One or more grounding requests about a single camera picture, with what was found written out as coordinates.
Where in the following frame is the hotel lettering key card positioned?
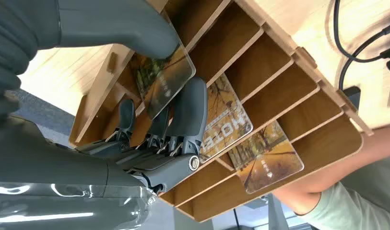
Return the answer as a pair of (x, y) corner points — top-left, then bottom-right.
(199, 73), (254, 164)

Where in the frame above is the wooden card rack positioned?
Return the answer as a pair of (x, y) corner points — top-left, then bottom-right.
(69, 0), (374, 223)

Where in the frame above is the person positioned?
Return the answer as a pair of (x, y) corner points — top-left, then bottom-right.
(272, 124), (390, 230)

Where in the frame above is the ribbed grey right arm sleeve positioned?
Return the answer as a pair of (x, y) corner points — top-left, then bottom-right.
(0, 0), (61, 125)

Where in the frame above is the grey desk leg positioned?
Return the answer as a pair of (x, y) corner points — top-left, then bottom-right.
(267, 194), (289, 230)

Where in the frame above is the black box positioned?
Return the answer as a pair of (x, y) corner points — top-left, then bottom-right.
(342, 86), (361, 109)

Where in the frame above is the black cable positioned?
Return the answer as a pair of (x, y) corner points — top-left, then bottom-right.
(338, 19), (390, 91)
(333, 0), (386, 63)

